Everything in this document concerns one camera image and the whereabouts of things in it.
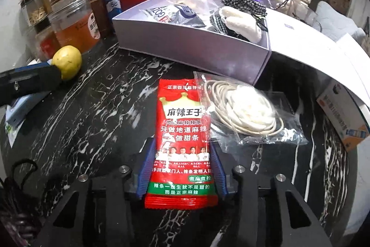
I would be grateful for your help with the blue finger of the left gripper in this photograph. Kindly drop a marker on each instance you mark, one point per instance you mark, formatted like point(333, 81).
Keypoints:
point(28, 80)

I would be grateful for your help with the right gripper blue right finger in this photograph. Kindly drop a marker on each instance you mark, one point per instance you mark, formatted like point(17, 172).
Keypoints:
point(217, 157)

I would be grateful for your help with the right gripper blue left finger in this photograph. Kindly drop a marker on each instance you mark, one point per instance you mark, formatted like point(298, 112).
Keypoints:
point(145, 161)

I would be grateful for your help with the red spicy snack packet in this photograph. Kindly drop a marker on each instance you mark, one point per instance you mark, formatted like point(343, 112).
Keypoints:
point(181, 175)

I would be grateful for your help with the black white gingham plush toy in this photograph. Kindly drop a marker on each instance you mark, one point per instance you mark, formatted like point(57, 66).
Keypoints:
point(242, 19)

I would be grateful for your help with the yellow lemon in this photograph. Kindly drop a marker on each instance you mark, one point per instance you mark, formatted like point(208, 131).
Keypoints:
point(68, 60)

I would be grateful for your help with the wide clear plastic jar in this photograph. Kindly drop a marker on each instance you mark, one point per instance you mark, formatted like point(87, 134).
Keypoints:
point(75, 25)

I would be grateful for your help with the lavender gift box tray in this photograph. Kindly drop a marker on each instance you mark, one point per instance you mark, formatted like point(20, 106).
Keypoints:
point(200, 48)

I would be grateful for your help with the medicine box blue orange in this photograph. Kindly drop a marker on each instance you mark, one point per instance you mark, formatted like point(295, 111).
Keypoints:
point(347, 113)

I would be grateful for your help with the lavender gift box lid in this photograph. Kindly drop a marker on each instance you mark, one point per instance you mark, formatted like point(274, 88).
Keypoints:
point(344, 61)

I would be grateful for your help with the grey quilted sofa cushion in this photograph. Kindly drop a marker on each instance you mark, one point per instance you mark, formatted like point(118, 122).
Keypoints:
point(335, 25)

